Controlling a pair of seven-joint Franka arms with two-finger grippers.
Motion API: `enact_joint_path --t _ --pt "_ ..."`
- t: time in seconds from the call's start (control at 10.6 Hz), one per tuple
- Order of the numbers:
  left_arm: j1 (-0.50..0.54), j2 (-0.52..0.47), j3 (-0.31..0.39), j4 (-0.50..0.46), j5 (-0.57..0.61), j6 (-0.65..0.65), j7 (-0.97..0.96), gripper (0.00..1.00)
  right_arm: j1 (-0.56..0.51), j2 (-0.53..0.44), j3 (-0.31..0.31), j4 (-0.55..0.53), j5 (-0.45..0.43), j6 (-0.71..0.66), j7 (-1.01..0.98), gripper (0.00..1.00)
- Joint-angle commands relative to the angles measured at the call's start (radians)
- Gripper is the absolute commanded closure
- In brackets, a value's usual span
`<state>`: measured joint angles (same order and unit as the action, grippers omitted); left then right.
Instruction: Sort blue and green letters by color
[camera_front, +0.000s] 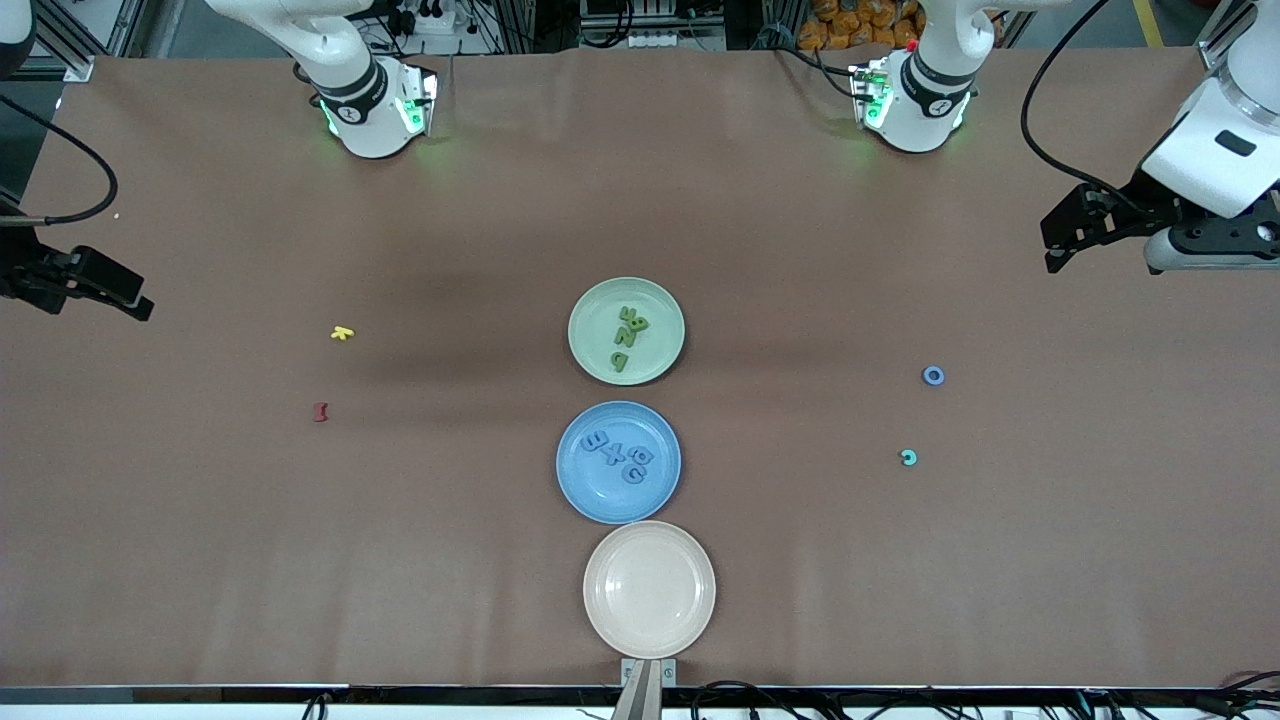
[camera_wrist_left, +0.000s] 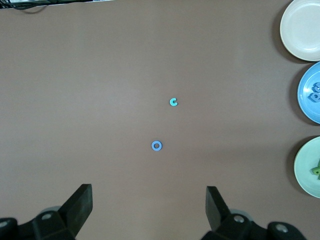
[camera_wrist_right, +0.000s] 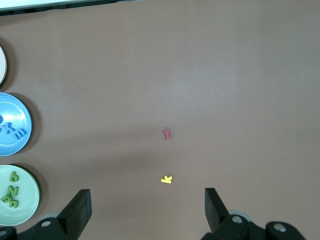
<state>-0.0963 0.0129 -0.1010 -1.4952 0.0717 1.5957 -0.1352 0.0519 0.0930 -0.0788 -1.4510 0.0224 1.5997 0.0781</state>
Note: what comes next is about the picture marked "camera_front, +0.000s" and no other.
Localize black equipment box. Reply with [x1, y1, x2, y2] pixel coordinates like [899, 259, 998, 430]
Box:
[580, 0, 726, 31]

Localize blue plate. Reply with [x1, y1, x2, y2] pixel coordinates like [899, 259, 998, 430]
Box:
[556, 401, 682, 525]

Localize metal table edge rail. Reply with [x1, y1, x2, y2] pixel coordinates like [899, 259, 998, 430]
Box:
[0, 685, 1280, 707]

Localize orange netted items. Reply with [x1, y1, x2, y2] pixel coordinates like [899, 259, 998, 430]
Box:
[798, 0, 923, 51]

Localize aluminium frame profile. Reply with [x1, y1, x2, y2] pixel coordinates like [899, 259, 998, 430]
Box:
[30, 0, 96, 83]
[1195, 0, 1263, 66]

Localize beige plate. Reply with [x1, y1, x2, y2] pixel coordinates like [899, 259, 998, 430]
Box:
[583, 520, 717, 660]

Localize green plate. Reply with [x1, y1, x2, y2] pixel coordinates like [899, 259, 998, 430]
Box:
[567, 277, 687, 386]

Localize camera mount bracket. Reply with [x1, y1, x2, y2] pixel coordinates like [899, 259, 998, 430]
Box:
[612, 658, 677, 720]

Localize large table cover sheet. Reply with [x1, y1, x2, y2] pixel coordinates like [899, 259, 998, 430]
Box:
[0, 48, 1280, 689]

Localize white power strip with plugs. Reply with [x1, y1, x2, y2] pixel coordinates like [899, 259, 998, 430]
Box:
[385, 0, 457, 37]

